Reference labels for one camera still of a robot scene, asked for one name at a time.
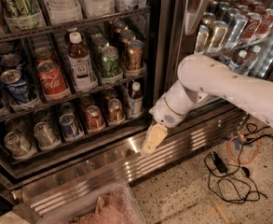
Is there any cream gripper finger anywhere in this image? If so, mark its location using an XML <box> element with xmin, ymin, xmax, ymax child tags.
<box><xmin>141</xmin><ymin>123</ymin><xmax>168</xmax><ymax>157</ymax></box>

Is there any red coke can bottom shelf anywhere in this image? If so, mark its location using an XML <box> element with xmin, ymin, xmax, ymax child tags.
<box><xmin>85</xmin><ymin>105</ymin><xmax>105</xmax><ymax>133</ymax></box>

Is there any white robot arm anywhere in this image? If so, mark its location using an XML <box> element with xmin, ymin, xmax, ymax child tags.
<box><xmin>141</xmin><ymin>54</ymin><xmax>273</xmax><ymax>156</ymax></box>

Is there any small tea bottle bottom shelf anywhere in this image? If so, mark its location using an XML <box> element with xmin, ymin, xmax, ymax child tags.
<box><xmin>128</xmin><ymin>82</ymin><xmax>143</xmax><ymax>118</ymax></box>

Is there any gold can bottom shelf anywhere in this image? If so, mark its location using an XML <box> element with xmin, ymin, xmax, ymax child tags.
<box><xmin>107</xmin><ymin>98</ymin><xmax>125</xmax><ymax>125</ymax></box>

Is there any steel fridge base grille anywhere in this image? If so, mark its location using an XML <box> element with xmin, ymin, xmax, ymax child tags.
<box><xmin>13</xmin><ymin>104</ymin><xmax>247</xmax><ymax>223</ymax></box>

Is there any green soda can front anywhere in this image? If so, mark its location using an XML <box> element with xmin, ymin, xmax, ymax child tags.
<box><xmin>101</xmin><ymin>46</ymin><xmax>123</xmax><ymax>84</ymax></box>

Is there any gold soda can front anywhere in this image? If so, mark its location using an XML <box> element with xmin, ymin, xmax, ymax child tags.
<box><xmin>125</xmin><ymin>39</ymin><xmax>143</xmax><ymax>77</ymax></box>

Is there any blue pepsi can bottom shelf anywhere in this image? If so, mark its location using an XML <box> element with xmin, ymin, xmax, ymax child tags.
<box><xmin>60</xmin><ymin>113</ymin><xmax>83</xmax><ymax>141</ymax></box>

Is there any blue pepsi can shelf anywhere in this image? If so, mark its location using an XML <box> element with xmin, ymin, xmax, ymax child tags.
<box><xmin>0</xmin><ymin>69</ymin><xmax>39</xmax><ymax>111</ymax></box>
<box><xmin>60</xmin><ymin>113</ymin><xmax>83</xmax><ymax>141</ymax></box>

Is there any silver can bottom shelf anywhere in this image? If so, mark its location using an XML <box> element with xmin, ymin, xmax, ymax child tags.
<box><xmin>34</xmin><ymin>121</ymin><xmax>61</xmax><ymax>150</ymax></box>

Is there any large red coca-cola can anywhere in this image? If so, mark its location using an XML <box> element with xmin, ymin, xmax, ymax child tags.
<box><xmin>37</xmin><ymin>61</ymin><xmax>70</xmax><ymax>101</ymax></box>

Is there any gold can behind door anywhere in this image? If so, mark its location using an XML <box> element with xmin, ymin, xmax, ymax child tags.
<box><xmin>207</xmin><ymin>21</ymin><xmax>227</xmax><ymax>52</ymax></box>

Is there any glass fridge door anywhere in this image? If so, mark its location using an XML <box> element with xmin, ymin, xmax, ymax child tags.
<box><xmin>158</xmin><ymin>0</ymin><xmax>273</xmax><ymax>138</ymax></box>

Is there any silver tall can behind door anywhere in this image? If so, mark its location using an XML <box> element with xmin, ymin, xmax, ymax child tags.
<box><xmin>225</xmin><ymin>14</ymin><xmax>248</xmax><ymax>49</ymax></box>

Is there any green white can bottom left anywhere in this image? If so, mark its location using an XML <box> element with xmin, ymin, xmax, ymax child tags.
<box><xmin>4</xmin><ymin>131</ymin><xmax>36</xmax><ymax>160</ymax></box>

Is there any blue pepsi can middle shelf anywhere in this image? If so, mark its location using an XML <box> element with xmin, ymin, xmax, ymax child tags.
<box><xmin>0</xmin><ymin>69</ymin><xmax>39</xmax><ymax>111</ymax></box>

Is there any red coke can behind door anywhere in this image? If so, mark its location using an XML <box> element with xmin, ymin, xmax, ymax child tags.
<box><xmin>240</xmin><ymin>12</ymin><xmax>263</xmax><ymax>43</ymax></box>

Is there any clear plastic bin pink wrap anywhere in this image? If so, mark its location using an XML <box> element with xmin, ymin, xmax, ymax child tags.
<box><xmin>36</xmin><ymin>181</ymin><xmax>146</xmax><ymax>224</ymax></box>

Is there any iced tea bottle white cap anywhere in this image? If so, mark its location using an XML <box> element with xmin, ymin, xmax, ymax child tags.
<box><xmin>68</xmin><ymin>32</ymin><xmax>98</xmax><ymax>91</ymax></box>

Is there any green striped cans bin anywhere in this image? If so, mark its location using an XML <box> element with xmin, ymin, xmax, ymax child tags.
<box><xmin>0</xmin><ymin>0</ymin><xmax>45</xmax><ymax>33</ymax></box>

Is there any orange cable loop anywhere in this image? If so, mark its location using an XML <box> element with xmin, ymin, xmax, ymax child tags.
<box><xmin>225</xmin><ymin>133</ymin><xmax>261</xmax><ymax>165</ymax></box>

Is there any black power adapter with cable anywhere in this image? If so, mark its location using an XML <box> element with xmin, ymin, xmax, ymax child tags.
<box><xmin>204</xmin><ymin>151</ymin><xmax>267</xmax><ymax>204</ymax></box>

